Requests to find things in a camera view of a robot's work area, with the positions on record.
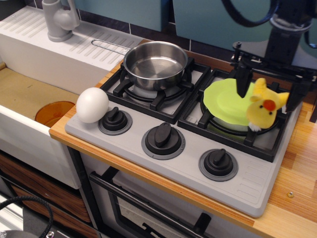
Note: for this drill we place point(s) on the stainless steel pot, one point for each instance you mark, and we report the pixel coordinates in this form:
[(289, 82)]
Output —
[(155, 65)]

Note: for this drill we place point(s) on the black stove knob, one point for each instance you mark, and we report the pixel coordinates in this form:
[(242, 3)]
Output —
[(115, 122), (163, 142), (218, 165)]

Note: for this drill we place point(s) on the white egg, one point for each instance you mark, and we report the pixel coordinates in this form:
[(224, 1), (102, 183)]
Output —
[(92, 105)]

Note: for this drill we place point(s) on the grey toy faucet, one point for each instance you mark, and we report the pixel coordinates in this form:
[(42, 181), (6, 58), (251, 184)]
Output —
[(60, 22)]

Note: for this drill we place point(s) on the white toy sink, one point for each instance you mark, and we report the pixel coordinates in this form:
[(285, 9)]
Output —
[(35, 71)]

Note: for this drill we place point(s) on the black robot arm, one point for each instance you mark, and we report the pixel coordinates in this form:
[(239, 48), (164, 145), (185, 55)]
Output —
[(290, 20)]

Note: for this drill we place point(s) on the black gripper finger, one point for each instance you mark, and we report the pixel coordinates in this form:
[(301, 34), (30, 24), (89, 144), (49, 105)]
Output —
[(298, 92), (244, 76)]

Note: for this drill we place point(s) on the black middle stove knob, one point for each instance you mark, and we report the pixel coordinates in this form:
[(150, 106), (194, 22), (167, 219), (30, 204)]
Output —
[(163, 142)]

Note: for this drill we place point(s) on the yellow stuffed duck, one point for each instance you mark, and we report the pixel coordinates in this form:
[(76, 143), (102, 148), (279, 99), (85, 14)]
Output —
[(265, 103)]

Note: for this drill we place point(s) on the toy oven door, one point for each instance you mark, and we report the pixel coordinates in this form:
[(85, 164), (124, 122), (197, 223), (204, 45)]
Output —
[(146, 212)]

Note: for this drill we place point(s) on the wooden drawer unit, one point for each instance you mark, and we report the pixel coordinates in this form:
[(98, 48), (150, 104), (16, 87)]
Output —
[(67, 204)]

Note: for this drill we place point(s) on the black burner grate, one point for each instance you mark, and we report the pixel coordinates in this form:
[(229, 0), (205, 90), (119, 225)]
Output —
[(267, 144), (166, 105)]

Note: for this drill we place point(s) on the grey toy stove top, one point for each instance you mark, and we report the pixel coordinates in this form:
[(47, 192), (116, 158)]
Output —
[(247, 192)]

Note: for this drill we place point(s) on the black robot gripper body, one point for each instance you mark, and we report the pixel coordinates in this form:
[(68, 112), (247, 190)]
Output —
[(249, 57)]

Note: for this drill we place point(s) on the orange plastic cup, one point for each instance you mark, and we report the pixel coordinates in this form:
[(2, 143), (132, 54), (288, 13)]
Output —
[(49, 114)]

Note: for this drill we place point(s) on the black left stove knob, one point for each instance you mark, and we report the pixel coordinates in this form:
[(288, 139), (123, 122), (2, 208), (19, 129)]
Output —
[(115, 122)]

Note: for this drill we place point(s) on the black right stove knob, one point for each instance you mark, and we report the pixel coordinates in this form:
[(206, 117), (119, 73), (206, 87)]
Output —
[(218, 165)]

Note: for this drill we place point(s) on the black left burner grate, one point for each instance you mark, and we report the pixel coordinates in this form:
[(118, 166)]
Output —
[(166, 105)]

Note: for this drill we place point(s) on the light green plate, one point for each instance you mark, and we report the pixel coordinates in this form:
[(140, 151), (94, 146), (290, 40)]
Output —
[(222, 101)]

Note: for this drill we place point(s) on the black right burner grate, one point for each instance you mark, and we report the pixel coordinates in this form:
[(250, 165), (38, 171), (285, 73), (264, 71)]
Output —
[(267, 144)]

